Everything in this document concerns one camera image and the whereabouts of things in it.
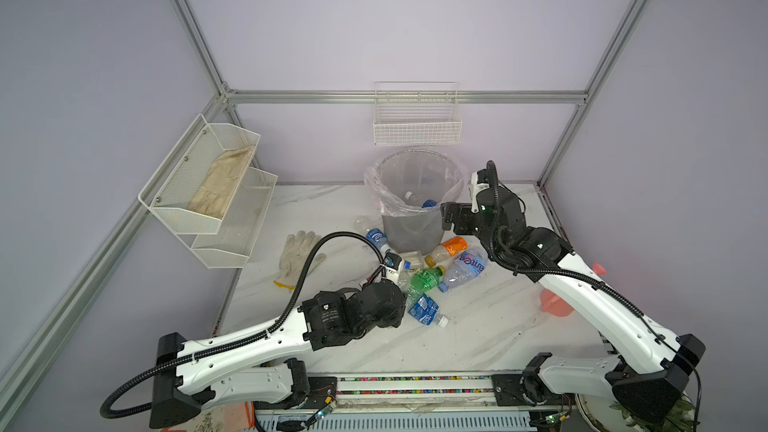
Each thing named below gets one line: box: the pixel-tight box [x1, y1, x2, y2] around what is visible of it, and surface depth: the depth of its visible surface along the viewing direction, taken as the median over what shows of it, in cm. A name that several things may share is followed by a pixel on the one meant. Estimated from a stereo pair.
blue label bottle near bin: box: [366, 228, 391, 254], surface depth 100 cm
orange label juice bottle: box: [424, 236, 468, 268], surface depth 97 cm
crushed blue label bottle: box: [408, 294, 449, 328], surface depth 85 cm
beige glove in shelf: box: [187, 145, 255, 219], surface depth 80 cm
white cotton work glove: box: [274, 230, 326, 290], surface depth 98 cm
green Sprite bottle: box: [408, 266, 446, 302], surface depth 90 cm
